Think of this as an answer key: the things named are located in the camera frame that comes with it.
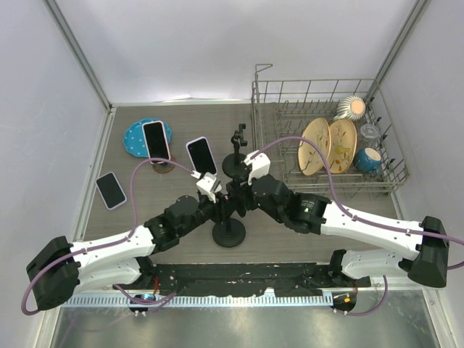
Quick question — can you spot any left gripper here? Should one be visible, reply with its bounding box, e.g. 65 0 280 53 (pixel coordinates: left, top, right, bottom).
178 189 236 236

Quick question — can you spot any black stand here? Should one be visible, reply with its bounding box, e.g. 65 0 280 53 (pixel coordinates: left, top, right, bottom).
222 123 248 178
212 217 246 248

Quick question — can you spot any black stand front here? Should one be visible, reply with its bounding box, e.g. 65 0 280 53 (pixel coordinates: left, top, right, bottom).
222 123 248 178

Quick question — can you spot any pink case phone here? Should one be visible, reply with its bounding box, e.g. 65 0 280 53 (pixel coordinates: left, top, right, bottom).
142 120 171 163

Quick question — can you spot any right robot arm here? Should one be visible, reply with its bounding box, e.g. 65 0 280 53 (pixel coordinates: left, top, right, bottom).
226 175 450 289

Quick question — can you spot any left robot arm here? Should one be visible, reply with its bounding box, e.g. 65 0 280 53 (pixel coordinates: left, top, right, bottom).
22 195 246 311

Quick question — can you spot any lilac case phone on white stand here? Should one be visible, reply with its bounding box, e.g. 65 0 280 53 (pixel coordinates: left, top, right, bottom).
186 136 218 175

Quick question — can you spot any round wooden phone stand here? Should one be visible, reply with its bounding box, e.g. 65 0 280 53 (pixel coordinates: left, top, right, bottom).
151 162 175 174

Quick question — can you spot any left yellow bird plate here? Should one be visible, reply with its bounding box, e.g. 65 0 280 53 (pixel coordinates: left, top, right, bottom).
298 117 331 176

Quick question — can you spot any yellow bird plate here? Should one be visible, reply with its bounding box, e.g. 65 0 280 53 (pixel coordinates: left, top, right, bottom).
327 119 357 174
298 117 331 176

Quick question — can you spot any blue dotted plate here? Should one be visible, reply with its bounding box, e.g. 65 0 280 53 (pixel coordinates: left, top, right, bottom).
123 118 172 159

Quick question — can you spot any metal dish rack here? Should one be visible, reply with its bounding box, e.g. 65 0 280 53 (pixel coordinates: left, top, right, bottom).
252 63 410 196

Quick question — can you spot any right yellow bird plate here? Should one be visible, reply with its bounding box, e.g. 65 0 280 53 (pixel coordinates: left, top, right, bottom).
327 119 357 174

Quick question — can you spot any blue mug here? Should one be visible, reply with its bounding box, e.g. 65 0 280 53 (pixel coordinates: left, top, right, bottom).
353 147 381 175

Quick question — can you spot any white ribbed cup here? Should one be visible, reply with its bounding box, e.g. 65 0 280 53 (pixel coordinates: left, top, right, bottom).
333 95 366 121

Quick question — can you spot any clear glass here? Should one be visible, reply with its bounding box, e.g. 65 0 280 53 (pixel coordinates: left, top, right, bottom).
360 123 381 149

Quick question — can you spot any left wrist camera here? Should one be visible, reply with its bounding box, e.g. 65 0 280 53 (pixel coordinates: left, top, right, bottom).
191 170 222 203

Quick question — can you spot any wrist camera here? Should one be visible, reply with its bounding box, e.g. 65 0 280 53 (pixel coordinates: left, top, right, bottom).
244 150 270 186
191 170 222 203

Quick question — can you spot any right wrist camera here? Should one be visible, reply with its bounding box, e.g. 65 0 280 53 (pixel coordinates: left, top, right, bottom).
244 150 270 186

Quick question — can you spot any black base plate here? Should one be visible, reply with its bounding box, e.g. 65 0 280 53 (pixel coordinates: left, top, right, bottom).
122 262 371 297

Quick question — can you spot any white cable duct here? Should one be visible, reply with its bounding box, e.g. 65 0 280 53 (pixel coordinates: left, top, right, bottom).
62 292 333 307

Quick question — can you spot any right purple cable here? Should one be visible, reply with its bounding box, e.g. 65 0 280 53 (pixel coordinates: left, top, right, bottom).
253 136 464 271

